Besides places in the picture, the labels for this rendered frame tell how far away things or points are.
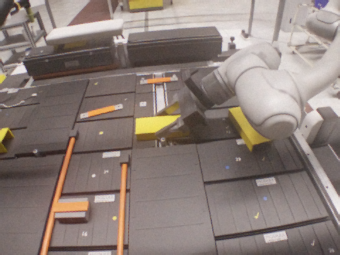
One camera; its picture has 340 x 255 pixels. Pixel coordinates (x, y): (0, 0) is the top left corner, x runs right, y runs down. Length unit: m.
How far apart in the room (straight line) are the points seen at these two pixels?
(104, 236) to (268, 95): 0.46
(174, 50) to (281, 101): 0.70
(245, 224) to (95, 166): 0.42
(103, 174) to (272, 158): 0.46
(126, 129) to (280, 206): 0.49
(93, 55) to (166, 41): 0.33
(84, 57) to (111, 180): 0.65
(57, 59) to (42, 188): 0.65
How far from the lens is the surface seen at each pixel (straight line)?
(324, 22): 1.28
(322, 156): 0.94
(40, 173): 0.73
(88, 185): 0.65
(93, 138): 0.76
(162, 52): 1.08
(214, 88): 0.62
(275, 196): 0.62
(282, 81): 0.51
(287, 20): 4.50
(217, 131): 0.72
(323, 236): 0.61
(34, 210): 0.67
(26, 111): 1.02
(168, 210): 0.56
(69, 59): 1.15
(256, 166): 0.66
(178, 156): 0.64
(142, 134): 0.70
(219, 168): 0.63
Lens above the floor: 1.51
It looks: 44 degrees down
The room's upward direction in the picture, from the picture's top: 5 degrees counter-clockwise
